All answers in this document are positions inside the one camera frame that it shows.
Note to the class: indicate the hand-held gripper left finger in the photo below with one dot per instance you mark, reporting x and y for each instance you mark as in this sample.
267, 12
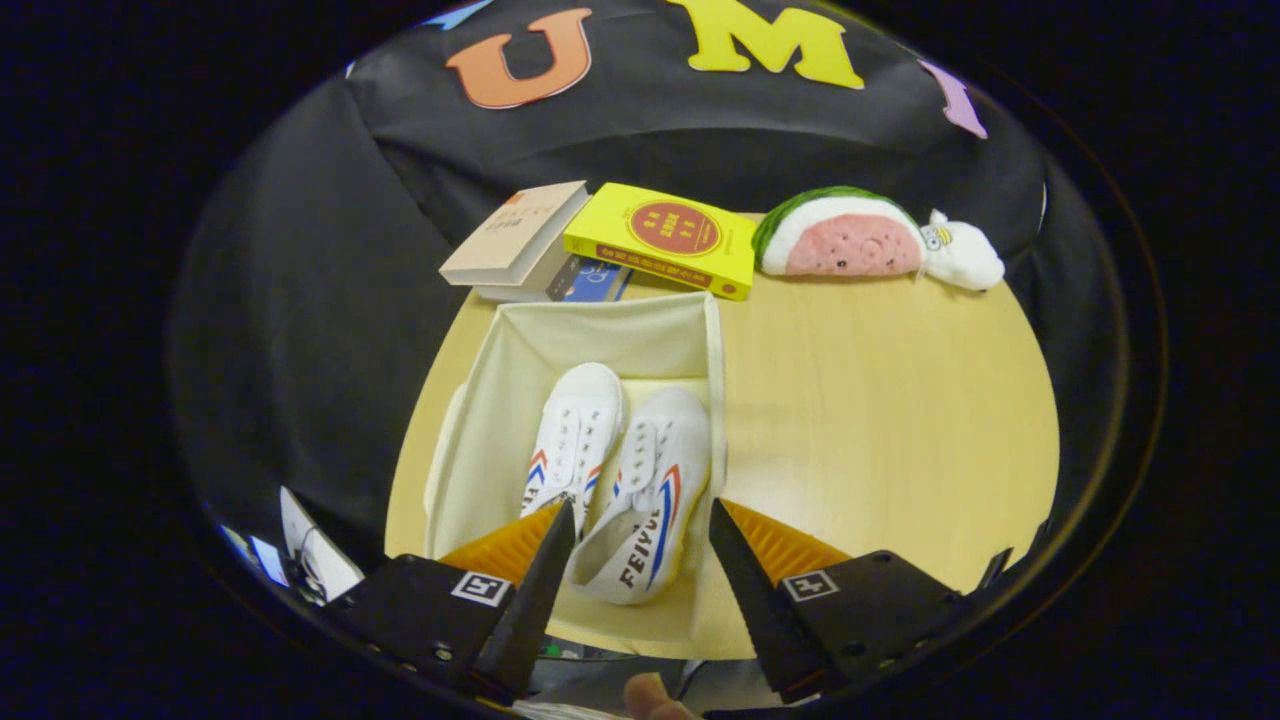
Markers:
530, 610

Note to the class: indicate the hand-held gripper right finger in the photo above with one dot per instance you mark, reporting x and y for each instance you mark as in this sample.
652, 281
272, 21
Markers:
755, 600

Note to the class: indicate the white shoe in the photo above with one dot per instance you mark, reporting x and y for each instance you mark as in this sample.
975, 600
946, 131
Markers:
670, 440
585, 400

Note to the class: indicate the cream fabric storage box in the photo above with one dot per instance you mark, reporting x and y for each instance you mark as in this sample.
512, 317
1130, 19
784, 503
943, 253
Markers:
600, 335

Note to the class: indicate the white flat device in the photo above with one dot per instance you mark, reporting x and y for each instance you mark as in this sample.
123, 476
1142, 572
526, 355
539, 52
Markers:
330, 565

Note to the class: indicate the small lit screen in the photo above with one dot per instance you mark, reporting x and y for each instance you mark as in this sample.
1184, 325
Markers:
270, 560

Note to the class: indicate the grey book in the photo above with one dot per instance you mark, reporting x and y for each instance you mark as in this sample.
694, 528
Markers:
530, 285

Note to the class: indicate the blue book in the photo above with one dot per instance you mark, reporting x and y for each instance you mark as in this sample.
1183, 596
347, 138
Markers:
598, 282

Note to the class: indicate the watermelon slice plush toy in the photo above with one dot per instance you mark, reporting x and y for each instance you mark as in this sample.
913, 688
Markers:
850, 245

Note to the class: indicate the yellow book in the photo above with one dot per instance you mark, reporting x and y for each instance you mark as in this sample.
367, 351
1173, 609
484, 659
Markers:
670, 235

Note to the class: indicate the beige book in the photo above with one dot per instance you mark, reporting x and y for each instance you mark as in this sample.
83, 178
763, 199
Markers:
515, 235

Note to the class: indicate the small white plush toy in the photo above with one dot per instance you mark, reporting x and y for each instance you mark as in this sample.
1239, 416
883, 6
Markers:
965, 260

